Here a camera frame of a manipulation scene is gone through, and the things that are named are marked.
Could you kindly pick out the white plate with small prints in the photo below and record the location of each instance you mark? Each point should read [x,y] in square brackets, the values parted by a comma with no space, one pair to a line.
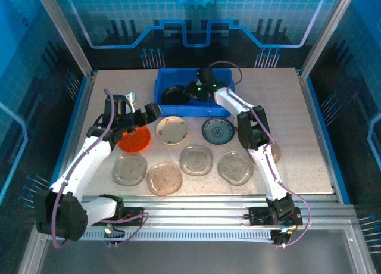
[172,131]

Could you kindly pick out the orange translucent round plate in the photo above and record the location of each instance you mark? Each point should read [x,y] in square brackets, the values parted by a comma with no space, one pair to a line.
[138,143]

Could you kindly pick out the blue plastic bin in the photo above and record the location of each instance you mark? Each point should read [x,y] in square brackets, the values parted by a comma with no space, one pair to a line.
[178,76]

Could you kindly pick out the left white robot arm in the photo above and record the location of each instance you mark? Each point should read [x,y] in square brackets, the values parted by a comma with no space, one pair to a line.
[89,158]

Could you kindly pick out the clear glass plate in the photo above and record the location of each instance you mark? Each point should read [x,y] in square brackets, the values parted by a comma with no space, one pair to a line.
[196,161]
[129,170]
[275,155]
[235,168]

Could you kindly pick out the aluminium frame post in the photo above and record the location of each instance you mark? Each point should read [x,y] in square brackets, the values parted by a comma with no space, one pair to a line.
[64,32]
[324,32]

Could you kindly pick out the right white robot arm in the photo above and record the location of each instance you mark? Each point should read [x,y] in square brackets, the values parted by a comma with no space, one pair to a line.
[229,99]

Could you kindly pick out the blue patterned white plate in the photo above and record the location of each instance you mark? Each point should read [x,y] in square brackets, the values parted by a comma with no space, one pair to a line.
[218,131]

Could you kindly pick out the blue table edge trim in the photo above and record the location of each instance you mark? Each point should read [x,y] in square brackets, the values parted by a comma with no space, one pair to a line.
[68,137]
[327,137]

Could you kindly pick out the aluminium front rail frame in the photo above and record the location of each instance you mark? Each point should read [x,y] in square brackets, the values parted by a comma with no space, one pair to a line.
[193,205]

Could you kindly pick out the grey metal panel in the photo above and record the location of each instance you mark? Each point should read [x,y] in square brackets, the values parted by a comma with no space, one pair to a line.
[193,257]

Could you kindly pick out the black round plate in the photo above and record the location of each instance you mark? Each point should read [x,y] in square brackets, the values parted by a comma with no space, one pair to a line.
[174,95]

